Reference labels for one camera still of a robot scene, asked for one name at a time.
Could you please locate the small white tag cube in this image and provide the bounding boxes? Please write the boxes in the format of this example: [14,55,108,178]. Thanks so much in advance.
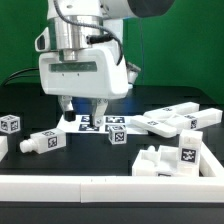
[108,125,127,144]

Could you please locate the black cables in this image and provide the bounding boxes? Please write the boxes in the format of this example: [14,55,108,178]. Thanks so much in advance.
[0,66,41,87]

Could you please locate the white tag cube far left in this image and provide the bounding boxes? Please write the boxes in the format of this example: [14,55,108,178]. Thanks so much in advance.
[0,115,21,134]

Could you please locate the white tag sheet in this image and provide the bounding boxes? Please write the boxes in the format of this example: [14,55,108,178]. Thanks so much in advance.
[57,115,147,135]

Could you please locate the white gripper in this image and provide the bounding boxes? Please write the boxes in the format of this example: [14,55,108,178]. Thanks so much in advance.
[35,28,128,127]

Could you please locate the white chair seat block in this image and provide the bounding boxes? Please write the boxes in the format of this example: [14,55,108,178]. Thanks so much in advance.
[131,145,201,177]

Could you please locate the white front fence rail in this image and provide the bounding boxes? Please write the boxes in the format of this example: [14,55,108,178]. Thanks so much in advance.
[0,175,224,203]

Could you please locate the white right fence rail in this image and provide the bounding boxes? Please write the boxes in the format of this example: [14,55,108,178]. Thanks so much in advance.
[199,144,224,178]

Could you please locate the white fence rail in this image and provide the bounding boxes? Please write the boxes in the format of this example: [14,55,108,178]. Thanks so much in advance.
[0,175,224,203]
[199,144,224,178]

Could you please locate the white chair back piece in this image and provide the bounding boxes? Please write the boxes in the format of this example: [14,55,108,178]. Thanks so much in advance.
[130,102,199,138]

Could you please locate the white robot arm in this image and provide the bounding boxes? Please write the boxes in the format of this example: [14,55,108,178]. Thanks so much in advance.
[35,0,175,127]

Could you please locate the white block left edge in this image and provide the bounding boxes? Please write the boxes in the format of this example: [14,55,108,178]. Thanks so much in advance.
[0,136,8,162]

